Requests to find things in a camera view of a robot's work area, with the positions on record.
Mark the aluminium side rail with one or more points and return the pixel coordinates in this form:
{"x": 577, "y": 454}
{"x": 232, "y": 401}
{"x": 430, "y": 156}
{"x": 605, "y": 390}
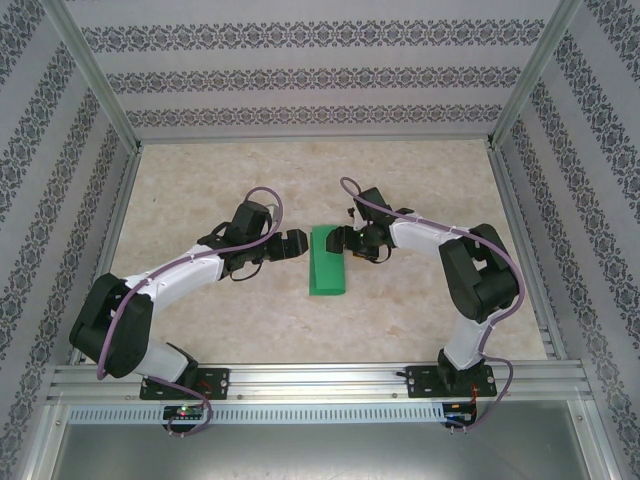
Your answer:
{"x": 112, "y": 235}
{"x": 520, "y": 235}

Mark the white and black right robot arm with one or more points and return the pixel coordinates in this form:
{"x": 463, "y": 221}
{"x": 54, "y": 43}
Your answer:
{"x": 420, "y": 235}

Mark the aluminium frame post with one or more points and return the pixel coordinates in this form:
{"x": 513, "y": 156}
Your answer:
{"x": 95, "y": 75}
{"x": 535, "y": 75}

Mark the aluminium mounting rail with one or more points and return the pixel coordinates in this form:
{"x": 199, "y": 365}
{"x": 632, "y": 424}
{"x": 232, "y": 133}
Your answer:
{"x": 320, "y": 380}

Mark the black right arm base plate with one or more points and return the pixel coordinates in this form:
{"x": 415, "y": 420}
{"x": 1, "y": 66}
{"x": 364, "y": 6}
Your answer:
{"x": 417, "y": 382}

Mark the grey metal sheet panel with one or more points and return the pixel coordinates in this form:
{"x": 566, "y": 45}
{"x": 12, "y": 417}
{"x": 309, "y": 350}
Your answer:
{"x": 320, "y": 455}

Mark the aluminium back rail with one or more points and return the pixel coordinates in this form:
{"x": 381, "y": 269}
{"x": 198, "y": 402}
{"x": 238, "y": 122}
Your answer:
{"x": 315, "y": 138}

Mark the green paper sheet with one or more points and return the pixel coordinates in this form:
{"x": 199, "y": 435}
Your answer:
{"x": 325, "y": 275}

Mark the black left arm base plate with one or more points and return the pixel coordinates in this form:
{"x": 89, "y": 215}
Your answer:
{"x": 220, "y": 382}

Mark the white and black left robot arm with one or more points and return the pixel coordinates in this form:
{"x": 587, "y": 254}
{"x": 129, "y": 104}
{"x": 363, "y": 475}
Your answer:
{"x": 175, "y": 272}

